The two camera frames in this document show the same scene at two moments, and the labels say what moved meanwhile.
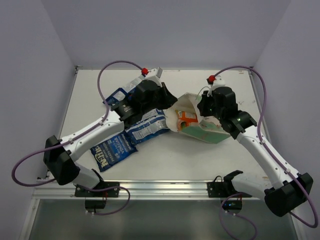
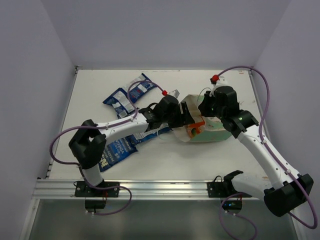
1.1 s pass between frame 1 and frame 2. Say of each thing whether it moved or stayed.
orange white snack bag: moved
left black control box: stayed
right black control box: stayed
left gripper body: moved
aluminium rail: stayed
